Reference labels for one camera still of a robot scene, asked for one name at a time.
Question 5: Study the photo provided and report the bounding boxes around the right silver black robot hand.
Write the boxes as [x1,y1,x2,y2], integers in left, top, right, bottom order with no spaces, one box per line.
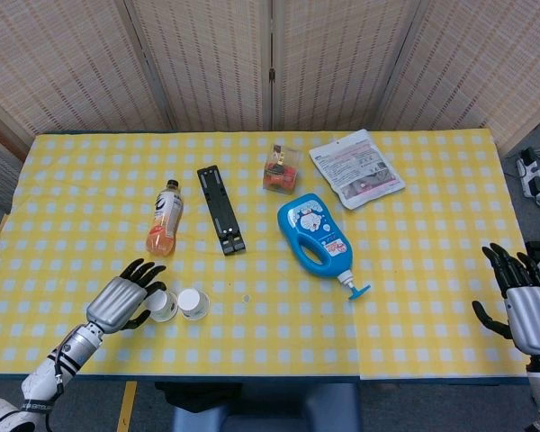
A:
[471,242,540,357]

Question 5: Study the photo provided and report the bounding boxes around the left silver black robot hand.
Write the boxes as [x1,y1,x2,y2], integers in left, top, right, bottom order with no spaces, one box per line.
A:
[85,258,167,335]

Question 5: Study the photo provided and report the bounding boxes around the white paper cup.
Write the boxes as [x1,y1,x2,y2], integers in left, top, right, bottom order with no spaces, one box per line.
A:
[177,288,212,322]
[145,289,180,324]

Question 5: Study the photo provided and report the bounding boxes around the orange drink plastic bottle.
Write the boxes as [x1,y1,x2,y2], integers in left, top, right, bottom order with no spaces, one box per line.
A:
[145,178,185,258]

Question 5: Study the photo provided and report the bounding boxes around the yellow floor tape strip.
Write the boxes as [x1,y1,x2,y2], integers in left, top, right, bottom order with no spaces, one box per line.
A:
[116,381,139,432]

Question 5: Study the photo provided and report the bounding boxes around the yellow white checked tablecloth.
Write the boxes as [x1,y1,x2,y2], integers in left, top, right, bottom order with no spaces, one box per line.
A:
[0,130,374,378]
[354,128,536,382]

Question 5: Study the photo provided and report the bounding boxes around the black folding phone stand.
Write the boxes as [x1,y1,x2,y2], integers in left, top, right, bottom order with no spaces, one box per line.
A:
[196,165,248,257]

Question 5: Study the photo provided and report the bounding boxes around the white power strip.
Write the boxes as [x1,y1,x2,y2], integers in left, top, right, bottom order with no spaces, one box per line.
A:
[516,147,540,199]

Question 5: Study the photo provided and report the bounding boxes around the blue pump lotion bottle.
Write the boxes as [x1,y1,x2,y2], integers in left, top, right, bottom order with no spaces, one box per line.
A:
[276,193,372,302]

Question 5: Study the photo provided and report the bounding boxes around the clear box with orange toy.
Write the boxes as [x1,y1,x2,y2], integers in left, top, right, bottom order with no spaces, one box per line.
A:
[263,143,302,195]

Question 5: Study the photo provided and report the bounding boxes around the white printed plastic pouch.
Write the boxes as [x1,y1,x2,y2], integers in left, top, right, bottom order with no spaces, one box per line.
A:
[309,128,407,212]

